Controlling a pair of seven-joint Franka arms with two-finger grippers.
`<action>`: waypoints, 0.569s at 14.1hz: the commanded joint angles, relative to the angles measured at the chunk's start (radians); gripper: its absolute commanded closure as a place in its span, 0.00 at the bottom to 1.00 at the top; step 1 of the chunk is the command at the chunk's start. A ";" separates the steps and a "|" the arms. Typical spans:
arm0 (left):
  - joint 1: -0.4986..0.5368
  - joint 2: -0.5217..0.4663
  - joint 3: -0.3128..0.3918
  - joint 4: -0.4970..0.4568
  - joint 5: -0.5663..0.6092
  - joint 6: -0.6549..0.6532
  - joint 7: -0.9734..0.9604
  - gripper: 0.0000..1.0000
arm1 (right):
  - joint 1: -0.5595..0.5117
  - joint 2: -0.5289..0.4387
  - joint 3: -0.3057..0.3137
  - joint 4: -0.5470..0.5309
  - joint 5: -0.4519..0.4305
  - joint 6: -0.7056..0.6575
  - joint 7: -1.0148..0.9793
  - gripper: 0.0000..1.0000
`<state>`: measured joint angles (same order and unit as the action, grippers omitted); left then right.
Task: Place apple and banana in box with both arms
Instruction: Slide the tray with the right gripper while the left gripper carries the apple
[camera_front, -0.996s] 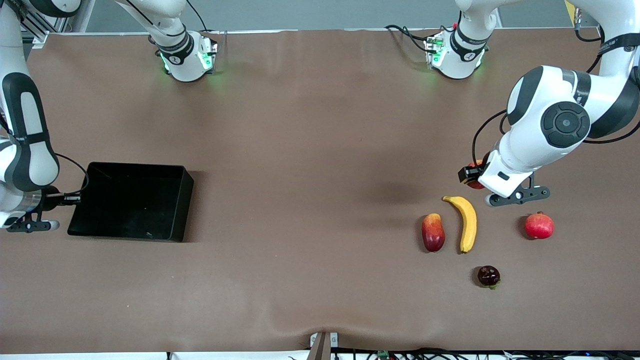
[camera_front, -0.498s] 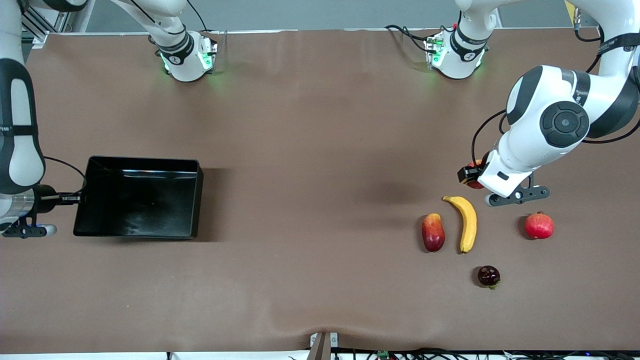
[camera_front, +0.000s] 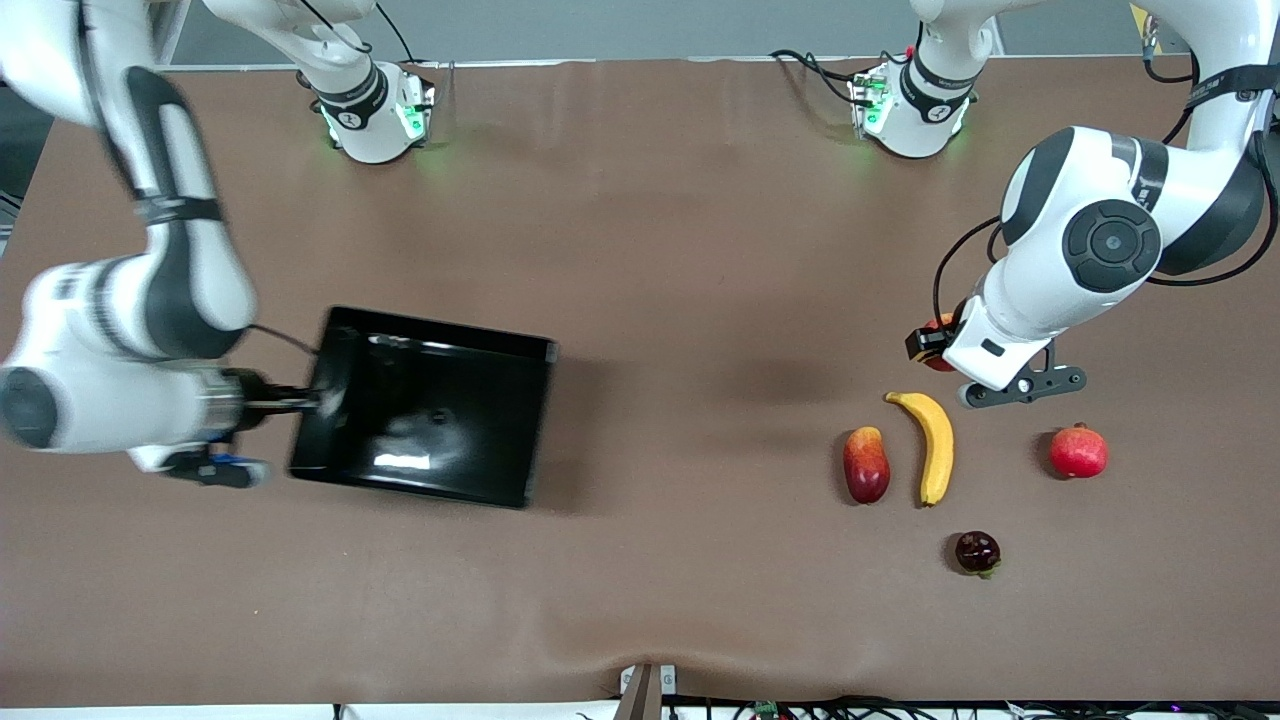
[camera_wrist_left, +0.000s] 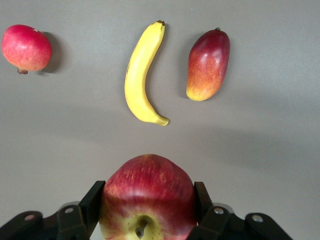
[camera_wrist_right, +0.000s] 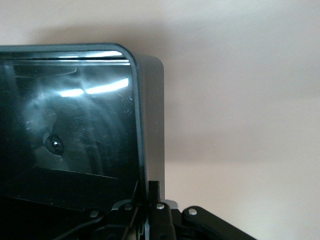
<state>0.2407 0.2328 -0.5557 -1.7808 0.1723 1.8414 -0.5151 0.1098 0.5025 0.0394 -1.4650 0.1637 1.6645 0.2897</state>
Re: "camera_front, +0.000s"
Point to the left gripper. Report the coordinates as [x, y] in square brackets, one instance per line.
[926, 342]

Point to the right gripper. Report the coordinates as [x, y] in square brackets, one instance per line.
[250, 400]

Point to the red yellow apple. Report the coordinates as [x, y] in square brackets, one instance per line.
[940, 362]

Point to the yellow banana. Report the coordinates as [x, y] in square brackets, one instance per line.
[938, 445]

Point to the black plastic box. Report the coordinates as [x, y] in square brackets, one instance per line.
[430, 410]

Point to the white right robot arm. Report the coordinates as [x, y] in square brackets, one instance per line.
[170, 280]

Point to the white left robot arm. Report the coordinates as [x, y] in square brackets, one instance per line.
[1100, 240]

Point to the red yellow mango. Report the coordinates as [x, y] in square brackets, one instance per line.
[866, 468]

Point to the red pomegranate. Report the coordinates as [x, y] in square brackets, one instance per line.
[1079, 452]

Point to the dark purple mangosteen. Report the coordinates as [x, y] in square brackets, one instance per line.
[977, 552]

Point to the brown table cover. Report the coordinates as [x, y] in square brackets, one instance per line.
[700, 250]

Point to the metal table clamp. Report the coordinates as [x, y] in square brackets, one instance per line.
[645, 692]

